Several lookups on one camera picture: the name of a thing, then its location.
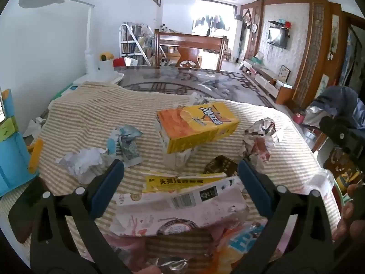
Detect small brown carton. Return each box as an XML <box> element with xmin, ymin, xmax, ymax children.
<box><xmin>203</xmin><ymin>155</ymin><xmax>240</xmax><ymax>177</ymax></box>

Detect wall scroll painting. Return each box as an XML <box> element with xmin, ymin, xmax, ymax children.
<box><xmin>330</xmin><ymin>14</ymin><xmax>343</xmax><ymax>61</ymax></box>

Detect white tissue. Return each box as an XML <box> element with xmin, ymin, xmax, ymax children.
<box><xmin>23</xmin><ymin>118</ymin><xmax>47</xmax><ymax>138</ymax></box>

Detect orange blue snack bag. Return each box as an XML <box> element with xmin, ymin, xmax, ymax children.
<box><xmin>221</xmin><ymin>223</ymin><xmax>270</xmax><ymax>264</ymax></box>

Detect wooden chair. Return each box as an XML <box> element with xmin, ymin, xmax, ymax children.
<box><xmin>154</xmin><ymin>29</ymin><xmax>229</xmax><ymax>72</ymax></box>

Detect white milk carton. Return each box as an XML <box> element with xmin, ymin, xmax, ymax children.
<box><xmin>155</xmin><ymin>117</ymin><xmax>197</xmax><ymax>170</ymax></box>

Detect crumpled silver red wrapper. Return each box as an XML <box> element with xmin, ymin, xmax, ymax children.
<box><xmin>242</xmin><ymin>117</ymin><xmax>283</xmax><ymax>172</ymax></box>

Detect hanging clothes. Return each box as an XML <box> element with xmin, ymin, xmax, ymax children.
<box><xmin>194</xmin><ymin>14</ymin><xmax>229</xmax><ymax>34</ymax></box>

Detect yellow drink carton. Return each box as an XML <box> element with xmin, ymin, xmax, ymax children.
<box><xmin>157</xmin><ymin>102</ymin><xmax>240</xmax><ymax>155</ymax></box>

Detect blue toy desk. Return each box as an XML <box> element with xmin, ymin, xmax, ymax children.
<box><xmin>0</xmin><ymin>88</ymin><xmax>40</xmax><ymax>197</ymax></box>

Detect white shelf rack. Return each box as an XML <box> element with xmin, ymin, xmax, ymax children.
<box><xmin>118</xmin><ymin>23</ymin><xmax>157</xmax><ymax>66</ymax></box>

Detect small standing picture frame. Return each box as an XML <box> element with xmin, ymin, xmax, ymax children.
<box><xmin>278</xmin><ymin>65</ymin><xmax>292</xmax><ymax>82</ymax></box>

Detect crumpled white paper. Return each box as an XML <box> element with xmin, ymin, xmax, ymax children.
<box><xmin>55</xmin><ymin>148</ymin><xmax>107</xmax><ymax>184</ymax></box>

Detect person's right hand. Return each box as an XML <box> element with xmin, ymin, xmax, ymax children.
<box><xmin>334</xmin><ymin>184</ymin><xmax>365</xmax><ymax>243</ymax></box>

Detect wall television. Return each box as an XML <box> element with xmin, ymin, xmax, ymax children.
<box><xmin>268</xmin><ymin>28</ymin><xmax>288</xmax><ymax>49</ymax></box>

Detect dark blue jacket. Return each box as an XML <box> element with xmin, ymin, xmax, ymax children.
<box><xmin>302</xmin><ymin>86</ymin><xmax>365</xmax><ymax>129</ymax></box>

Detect yellow box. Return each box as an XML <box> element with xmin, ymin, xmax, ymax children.
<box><xmin>143</xmin><ymin>172</ymin><xmax>227</xmax><ymax>195</ymax></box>

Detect beige checkered tablecloth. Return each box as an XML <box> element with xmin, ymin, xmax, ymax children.
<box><xmin>0</xmin><ymin>81</ymin><xmax>343</xmax><ymax>274</ymax></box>

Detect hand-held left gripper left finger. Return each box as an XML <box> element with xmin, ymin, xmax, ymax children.
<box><xmin>30</xmin><ymin>158</ymin><xmax>134</xmax><ymax>274</ymax></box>

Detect wooden television cabinet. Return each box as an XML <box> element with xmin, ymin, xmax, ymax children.
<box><xmin>242</xmin><ymin>60</ymin><xmax>295</xmax><ymax>105</ymax></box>

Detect blue white wrapper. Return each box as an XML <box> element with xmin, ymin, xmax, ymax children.
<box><xmin>106</xmin><ymin>126</ymin><xmax>143</xmax><ymax>168</ymax></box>

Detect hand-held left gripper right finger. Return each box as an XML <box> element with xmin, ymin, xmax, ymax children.
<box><xmin>238</xmin><ymin>159</ymin><xmax>334</xmax><ymax>274</ymax></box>

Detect silver foil wrapper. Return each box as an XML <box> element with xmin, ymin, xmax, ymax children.
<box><xmin>145</xmin><ymin>258</ymin><xmax>189</xmax><ymax>274</ymax></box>

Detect pink white snack bag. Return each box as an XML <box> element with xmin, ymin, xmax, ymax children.
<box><xmin>110</xmin><ymin>175</ymin><xmax>251</xmax><ymax>237</ymax></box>

